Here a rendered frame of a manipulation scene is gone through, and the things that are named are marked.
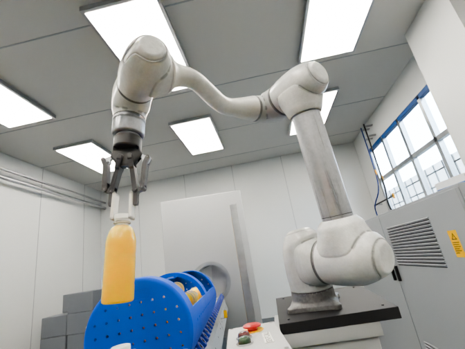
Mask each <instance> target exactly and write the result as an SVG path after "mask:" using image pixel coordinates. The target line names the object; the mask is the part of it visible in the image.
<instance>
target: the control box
mask: <svg viewBox="0 0 465 349"><path fill-rule="evenodd" d="M243 330H247V329H243V327H240V328H231V329H229V330H228V340H227V346H226V349H292V348H291V346H290V345H289V343H288V342H287V340H286V339H285V338H284V336H283V334H282V333H281V332H280V330H279V328H278V327H277V326H276V324H275V322H274V321H271V322H268V323H261V326H259V327H258V328H257V330H256V331H252V332H249V333H250V339H251V342H250V343H246V344H238V334H239V332H241V331H243ZM247 331H248V330H247ZM267 333H268V334H267ZM264 334H267V335H264ZM265 337H266V338H265ZM267 337H268V338H270V339H269V340H268V338H267ZM271 339H272V341H271ZM266 340H267V342H266Z"/></svg>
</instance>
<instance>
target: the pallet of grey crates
mask: <svg viewBox="0 0 465 349"><path fill-rule="evenodd" d="M101 294H102V289H95V290H90V291H85V292H78V293H73V294H66V295H63V308H62V314H57V315H54V316H50V317H46V318H43V319H42V329H41V340H40V349H84V335H85V330H86V326H87V323H88V321H89V318H90V315H91V313H92V311H93V310H94V308H95V306H96V305H97V304H98V302H99V301H100V299H101Z"/></svg>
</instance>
